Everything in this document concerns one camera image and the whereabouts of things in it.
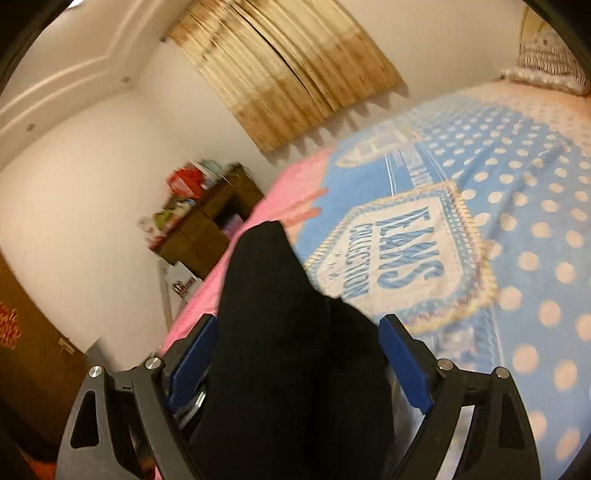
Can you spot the white printed box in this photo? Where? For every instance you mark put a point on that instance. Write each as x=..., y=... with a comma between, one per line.
x=182, y=281

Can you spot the brown wooden door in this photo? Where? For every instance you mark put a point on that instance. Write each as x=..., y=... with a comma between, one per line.
x=32, y=378

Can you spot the brown wooden desk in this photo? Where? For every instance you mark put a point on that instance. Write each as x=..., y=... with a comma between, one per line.
x=198, y=240

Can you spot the beige pleated curtain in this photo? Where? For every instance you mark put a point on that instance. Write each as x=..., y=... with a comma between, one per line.
x=295, y=69

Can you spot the patterned pillow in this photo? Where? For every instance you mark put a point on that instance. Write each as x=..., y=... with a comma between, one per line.
x=545, y=64

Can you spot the red door decoration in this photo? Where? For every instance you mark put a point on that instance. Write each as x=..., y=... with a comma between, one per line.
x=8, y=325

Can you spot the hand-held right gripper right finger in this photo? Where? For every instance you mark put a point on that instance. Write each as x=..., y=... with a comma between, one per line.
x=406, y=369

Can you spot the red bag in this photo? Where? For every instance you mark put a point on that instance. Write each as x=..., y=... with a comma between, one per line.
x=184, y=182

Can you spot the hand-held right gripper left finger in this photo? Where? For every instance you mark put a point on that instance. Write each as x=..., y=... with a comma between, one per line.
x=184, y=374

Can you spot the green printed box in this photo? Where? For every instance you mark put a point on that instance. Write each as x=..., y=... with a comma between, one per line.
x=173, y=217

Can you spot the black garment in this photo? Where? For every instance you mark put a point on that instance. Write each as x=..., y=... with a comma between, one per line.
x=277, y=346

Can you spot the blue dotted blanket pink border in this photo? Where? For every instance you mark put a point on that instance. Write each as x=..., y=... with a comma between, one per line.
x=521, y=221

